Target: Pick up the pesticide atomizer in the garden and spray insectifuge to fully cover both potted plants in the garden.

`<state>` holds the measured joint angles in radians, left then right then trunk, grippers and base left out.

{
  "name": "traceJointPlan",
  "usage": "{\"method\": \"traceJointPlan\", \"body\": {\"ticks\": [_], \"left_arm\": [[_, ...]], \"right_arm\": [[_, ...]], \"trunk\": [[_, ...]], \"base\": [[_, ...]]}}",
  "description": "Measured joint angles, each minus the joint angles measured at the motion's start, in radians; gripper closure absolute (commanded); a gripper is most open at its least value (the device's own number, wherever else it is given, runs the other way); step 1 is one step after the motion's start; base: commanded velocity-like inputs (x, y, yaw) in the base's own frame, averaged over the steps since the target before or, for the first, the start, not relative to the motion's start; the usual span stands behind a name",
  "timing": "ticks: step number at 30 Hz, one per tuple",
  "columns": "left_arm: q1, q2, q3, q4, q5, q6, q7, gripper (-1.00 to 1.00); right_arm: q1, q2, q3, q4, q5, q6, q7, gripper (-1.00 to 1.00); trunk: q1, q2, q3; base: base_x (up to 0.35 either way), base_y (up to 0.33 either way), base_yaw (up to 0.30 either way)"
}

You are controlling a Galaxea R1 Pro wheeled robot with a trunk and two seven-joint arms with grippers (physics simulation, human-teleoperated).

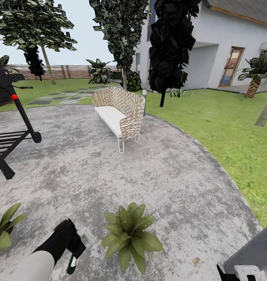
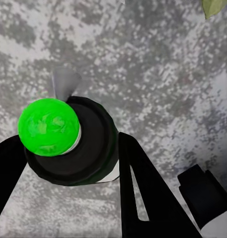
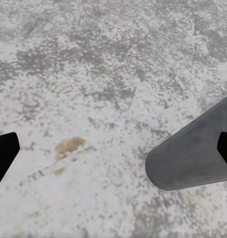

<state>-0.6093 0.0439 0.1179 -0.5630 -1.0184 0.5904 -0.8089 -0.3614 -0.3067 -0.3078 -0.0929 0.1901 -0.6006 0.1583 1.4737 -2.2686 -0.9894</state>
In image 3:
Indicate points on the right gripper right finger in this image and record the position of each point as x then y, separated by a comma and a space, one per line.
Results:
222, 145

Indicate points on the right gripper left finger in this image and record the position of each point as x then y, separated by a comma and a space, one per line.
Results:
9, 148

